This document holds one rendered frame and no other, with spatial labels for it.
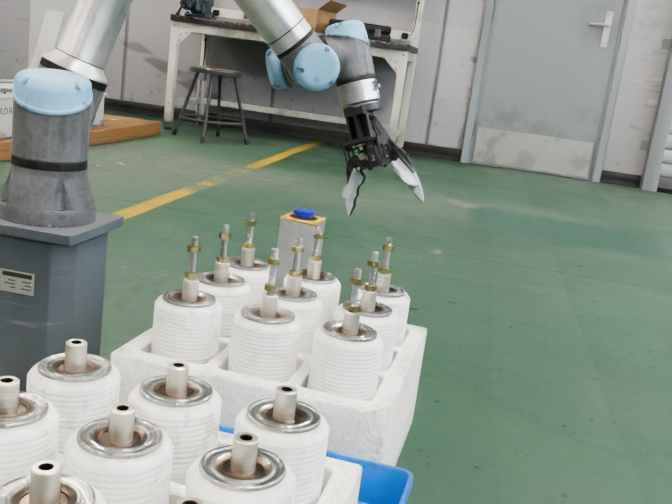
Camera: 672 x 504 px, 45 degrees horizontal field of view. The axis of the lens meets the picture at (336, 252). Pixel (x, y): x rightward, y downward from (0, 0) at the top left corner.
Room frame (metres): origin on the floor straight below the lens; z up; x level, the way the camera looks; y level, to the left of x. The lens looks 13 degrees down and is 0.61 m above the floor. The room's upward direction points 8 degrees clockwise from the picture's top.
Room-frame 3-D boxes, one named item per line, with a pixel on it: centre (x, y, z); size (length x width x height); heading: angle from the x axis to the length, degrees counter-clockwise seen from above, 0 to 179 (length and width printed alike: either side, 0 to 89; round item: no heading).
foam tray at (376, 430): (1.19, 0.06, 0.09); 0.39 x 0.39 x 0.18; 78
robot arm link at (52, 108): (1.29, 0.48, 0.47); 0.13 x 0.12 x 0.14; 15
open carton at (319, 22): (5.83, 0.38, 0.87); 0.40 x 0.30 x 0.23; 67
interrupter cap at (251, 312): (1.07, 0.08, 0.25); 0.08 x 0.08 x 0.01
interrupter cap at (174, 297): (1.10, 0.20, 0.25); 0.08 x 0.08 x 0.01
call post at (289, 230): (1.49, 0.07, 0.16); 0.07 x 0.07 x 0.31; 78
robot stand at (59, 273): (1.28, 0.47, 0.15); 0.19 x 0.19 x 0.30; 81
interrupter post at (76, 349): (0.81, 0.26, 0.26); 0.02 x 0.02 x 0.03
